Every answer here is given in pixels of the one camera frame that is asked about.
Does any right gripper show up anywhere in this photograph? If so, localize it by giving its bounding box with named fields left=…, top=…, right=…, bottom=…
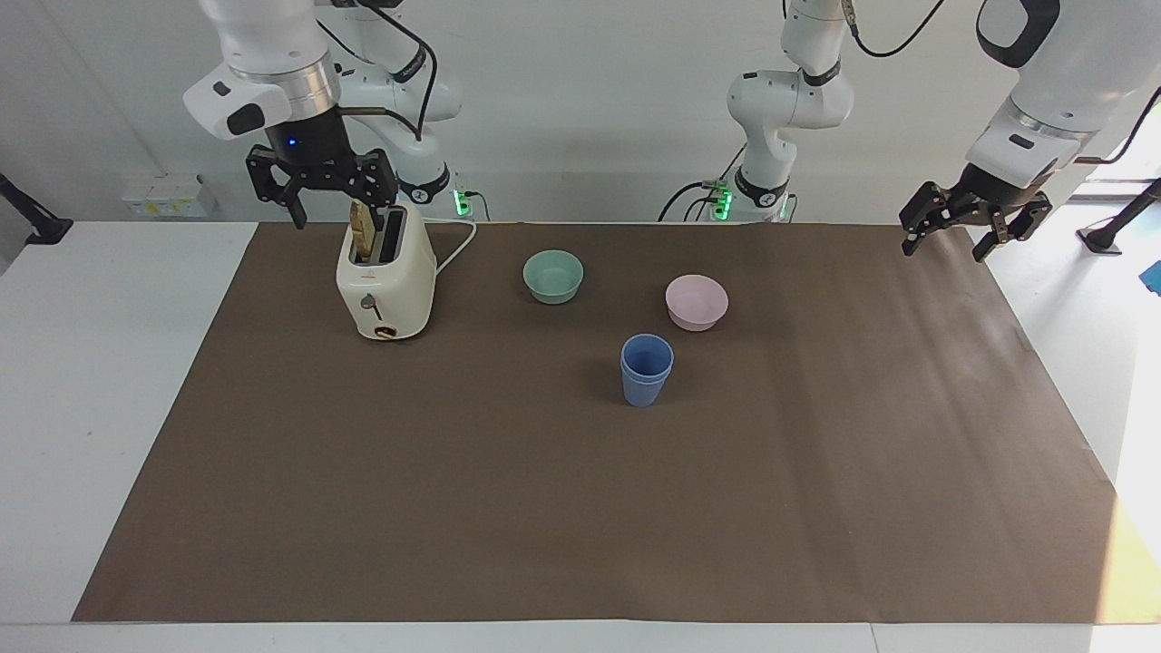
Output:
left=246, top=104, right=401, bottom=230

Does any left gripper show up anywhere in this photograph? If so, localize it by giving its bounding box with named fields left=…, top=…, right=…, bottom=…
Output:
left=899, top=162, right=1054, bottom=265

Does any toasted bread slice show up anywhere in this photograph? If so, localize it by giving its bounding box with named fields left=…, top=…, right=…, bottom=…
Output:
left=349, top=199, right=378, bottom=265

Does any cream white toaster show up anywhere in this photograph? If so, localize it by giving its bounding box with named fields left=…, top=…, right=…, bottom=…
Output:
left=335, top=203, right=439, bottom=343

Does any black stand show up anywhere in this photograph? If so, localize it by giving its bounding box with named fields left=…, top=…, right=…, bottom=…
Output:
left=1076, top=177, right=1161, bottom=256
left=0, top=171, right=74, bottom=247

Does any green bowl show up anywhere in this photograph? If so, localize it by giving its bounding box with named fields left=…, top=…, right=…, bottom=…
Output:
left=522, top=249, right=585, bottom=306

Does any pink bowl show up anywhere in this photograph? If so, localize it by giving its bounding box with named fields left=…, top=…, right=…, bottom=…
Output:
left=664, top=274, right=730, bottom=333

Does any blue cup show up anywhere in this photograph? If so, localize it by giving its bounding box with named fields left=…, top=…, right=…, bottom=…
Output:
left=620, top=333, right=676, bottom=379
left=620, top=348, right=675, bottom=408

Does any black cable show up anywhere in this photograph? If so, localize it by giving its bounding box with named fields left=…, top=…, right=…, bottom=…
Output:
left=842, top=0, right=947, bottom=61
left=1074, top=85, right=1161, bottom=167
left=658, top=145, right=750, bottom=224
left=315, top=0, right=439, bottom=143

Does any white toaster cable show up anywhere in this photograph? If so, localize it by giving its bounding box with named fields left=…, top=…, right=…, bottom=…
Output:
left=423, top=216, right=479, bottom=277

